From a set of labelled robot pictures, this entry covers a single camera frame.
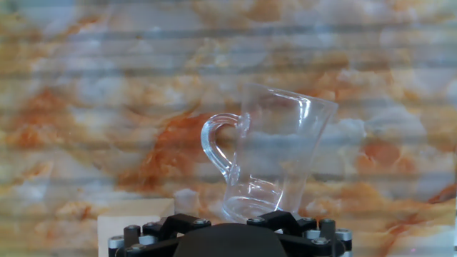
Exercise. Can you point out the light wooden cube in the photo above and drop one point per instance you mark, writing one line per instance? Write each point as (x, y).
(118, 225)

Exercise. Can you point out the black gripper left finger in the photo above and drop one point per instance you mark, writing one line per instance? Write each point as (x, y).
(168, 225)

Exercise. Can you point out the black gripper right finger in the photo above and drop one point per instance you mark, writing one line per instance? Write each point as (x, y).
(285, 221)

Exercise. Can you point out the orange marble pattern mat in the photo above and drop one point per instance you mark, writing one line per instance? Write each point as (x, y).
(89, 89)

